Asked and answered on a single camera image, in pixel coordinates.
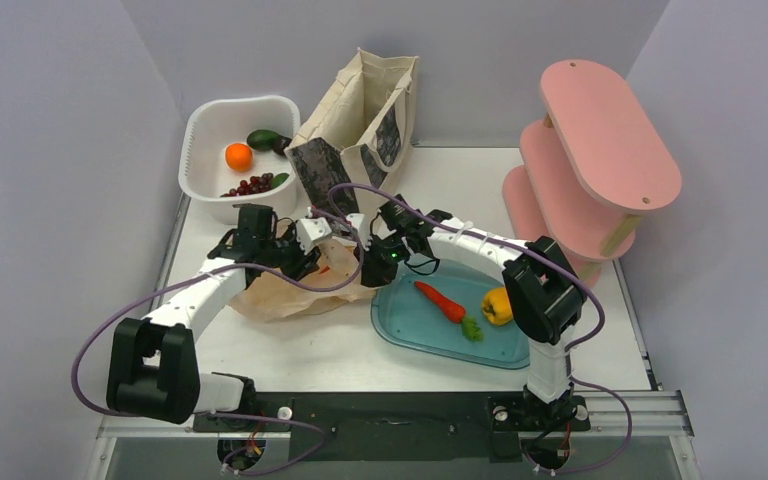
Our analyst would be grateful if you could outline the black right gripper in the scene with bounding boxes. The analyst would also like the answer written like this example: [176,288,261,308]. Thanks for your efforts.
[356,229,411,290]

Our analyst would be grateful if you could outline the orange plastic grocery bag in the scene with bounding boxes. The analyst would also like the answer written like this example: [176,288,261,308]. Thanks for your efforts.
[228,239,376,322]

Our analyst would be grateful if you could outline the red chili pepper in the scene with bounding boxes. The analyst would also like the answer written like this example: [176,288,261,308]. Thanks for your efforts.
[413,281,484,342]

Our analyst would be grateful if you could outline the green avocado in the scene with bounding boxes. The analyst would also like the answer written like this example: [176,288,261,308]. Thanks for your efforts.
[246,129,284,152]

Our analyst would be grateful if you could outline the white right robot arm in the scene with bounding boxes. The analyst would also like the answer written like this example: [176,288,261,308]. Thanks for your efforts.
[361,198,592,431]

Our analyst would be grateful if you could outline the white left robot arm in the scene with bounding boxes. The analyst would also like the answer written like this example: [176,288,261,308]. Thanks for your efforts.
[106,204,332,430]

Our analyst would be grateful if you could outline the teal plastic tray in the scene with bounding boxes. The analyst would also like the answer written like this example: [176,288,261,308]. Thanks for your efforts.
[371,260,530,370]

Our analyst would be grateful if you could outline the red grape bunch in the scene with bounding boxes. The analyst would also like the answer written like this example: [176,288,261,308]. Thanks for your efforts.
[220,172,289,198]

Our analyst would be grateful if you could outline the orange fruit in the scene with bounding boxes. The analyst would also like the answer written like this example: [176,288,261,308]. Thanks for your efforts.
[224,143,254,173]

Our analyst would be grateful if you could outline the yellow bell pepper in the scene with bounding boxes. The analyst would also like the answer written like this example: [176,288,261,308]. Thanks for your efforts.
[481,287,513,326]

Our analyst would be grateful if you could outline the canvas tote bag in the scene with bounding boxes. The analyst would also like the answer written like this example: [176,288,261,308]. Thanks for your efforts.
[285,50,420,217]

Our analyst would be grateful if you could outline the white plastic basket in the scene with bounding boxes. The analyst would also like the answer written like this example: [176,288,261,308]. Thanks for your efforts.
[178,95,300,225]

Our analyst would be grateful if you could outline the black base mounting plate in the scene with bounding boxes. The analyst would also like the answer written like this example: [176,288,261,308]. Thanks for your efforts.
[193,391,591,463]

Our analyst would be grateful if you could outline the pink three-tier shelf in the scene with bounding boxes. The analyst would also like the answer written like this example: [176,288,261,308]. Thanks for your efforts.
[502,59,682,285]

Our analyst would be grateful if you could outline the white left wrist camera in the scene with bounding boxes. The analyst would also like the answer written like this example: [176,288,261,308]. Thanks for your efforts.
[295,218,332,255]

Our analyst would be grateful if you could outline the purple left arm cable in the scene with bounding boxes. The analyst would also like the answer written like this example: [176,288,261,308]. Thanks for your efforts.
[70,210,367,478]

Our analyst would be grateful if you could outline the aluminium frame rail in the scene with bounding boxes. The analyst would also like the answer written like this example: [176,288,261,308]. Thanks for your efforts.
[573,261,702,479]

